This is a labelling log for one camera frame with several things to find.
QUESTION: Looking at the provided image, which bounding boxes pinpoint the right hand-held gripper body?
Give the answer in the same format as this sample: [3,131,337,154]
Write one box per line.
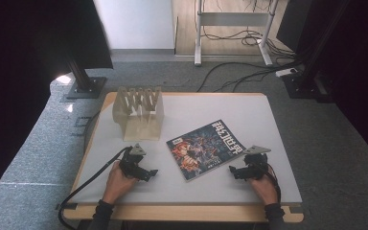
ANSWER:
[241,145,272,180]

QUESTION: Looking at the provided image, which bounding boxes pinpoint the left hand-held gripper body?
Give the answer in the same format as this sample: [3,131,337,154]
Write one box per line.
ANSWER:
[118,143,149,178]

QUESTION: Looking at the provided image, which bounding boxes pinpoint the colourful comic magazine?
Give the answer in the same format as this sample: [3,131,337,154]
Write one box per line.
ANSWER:
[166,119,247,183]

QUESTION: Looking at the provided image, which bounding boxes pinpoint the wooden slotted book rack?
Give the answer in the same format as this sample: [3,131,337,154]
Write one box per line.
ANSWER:
[112,85,166,143]

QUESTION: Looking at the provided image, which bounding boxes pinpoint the person's left hand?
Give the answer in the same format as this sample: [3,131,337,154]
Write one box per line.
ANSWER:
[103,160,139,206]

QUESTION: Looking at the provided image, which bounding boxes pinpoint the person's right hand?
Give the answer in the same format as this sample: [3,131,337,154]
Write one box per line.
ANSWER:
[248,173,280,206]

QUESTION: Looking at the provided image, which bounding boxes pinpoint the black metal stand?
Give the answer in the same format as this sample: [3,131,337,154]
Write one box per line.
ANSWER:
[64,52,108,101]
[282,0,353,101]

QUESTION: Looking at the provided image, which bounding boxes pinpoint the white power strip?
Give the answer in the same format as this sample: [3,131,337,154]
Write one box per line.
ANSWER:
[274,67,299,79]

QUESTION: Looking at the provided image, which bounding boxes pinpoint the black panel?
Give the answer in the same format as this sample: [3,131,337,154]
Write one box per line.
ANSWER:
[275,0,320,55]

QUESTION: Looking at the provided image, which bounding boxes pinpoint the black curtain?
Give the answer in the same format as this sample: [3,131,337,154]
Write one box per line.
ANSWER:
[0,0,115,212]
[319,0,368,171]

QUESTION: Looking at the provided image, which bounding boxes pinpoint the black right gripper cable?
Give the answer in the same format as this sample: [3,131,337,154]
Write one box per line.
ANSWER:
[266,162,283,203]

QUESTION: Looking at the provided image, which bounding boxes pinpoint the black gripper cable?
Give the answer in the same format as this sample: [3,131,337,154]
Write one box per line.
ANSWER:
[266,162,283,203]
[57,146,133,230]

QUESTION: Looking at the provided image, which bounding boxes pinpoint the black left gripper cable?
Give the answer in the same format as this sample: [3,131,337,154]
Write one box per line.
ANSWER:
[57,146,133,230]

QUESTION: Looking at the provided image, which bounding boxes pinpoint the black floor cable bundle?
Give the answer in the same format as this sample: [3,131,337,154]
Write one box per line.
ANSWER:
[195,56,305,94]

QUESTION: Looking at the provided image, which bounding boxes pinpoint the black cable tangle under desk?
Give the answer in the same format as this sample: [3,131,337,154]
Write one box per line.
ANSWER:
[200,27,296,60]

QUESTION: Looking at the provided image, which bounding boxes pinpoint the white metal desk frame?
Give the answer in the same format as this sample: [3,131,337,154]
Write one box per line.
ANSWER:
[194,0,281,67]

